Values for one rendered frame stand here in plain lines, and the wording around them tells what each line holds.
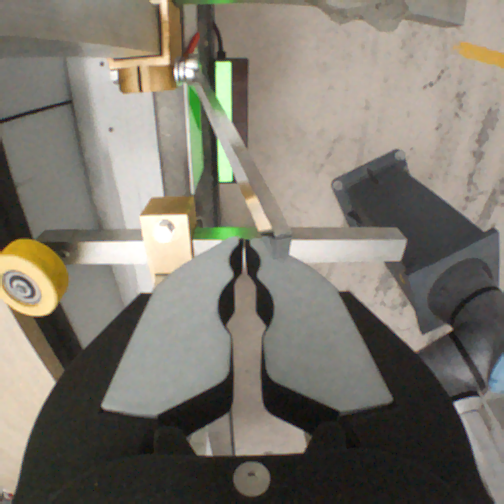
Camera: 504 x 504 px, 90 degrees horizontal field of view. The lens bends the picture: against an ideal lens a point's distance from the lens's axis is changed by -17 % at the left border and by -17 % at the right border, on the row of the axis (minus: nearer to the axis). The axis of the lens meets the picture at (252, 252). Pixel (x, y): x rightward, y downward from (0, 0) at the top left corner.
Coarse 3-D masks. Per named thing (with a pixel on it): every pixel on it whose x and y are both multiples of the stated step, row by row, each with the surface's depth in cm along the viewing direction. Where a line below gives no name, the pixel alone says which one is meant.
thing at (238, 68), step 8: (232, 64) 34; (240, 64) 34; (232, 72) 35; (240, 72) 35; (232, 80) 35; (240, 80) 35; (232, 88) 36; (240, 88) 36; (232, 96) 36; (240, 96) 36; (232, 104) 37; (240, 104) 37; (232, 112) 37; (240, 112) 37; (240, 120) 38; (240, 128) 39; (240, 136) 39
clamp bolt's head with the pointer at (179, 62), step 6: (198, 36) 29; (192, 42) 26; (192, 48) 26; (186, 54) 24; (180, 60) 21; (180, 66) 21; (198, 66) 22; (180, 72) 22; (180, 78) 22; (180, 84) 23
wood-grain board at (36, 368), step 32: (0, 320) 30; (32, 320) 33; (0, 352) 33; (32, 352) 33; (0, 384) 38; (32, 384) 37; (0, 416) 44; (32, 416) 43; (0, 448) 55; (0, 480) 75
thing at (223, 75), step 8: (224, 64) 34; (216, 72) 35; (224, 72) 35; (216, 80) 35; (224, 80) 35; (224, 88) 36; (224, 96) 36; (224, 104) 37; (224, 160) 41; (224, 168) 42; (224, 176) 42
